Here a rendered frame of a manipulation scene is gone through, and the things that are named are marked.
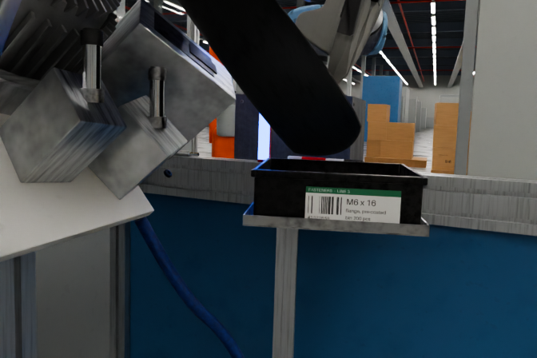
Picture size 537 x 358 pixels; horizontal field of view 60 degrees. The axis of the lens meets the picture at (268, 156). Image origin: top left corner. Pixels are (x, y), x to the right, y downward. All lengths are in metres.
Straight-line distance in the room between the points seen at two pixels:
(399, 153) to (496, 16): 7.60
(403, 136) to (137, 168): 9.31
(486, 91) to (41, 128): 2.00
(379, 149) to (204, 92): 9.27
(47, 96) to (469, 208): 0.62
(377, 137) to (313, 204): 9.18
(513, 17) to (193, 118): 1.86
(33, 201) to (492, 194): 0.64
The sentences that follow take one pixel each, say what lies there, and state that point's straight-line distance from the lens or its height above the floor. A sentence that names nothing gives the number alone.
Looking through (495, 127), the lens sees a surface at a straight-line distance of 2.25.
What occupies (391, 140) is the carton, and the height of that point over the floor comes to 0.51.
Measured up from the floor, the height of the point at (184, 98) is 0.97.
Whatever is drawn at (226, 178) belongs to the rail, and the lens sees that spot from 0.89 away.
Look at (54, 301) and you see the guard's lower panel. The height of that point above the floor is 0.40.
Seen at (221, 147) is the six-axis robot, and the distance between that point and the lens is 4.41.
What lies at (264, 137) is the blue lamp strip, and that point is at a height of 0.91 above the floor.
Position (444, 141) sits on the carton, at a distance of 8.00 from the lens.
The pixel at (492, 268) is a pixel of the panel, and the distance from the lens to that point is 0.84.
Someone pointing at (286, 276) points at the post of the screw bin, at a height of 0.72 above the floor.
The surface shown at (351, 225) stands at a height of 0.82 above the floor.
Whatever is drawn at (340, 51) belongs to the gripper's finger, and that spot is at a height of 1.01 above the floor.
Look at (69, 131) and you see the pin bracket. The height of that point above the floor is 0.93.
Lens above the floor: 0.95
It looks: 5 degrees down
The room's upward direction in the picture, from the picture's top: 2 degrees clockwise
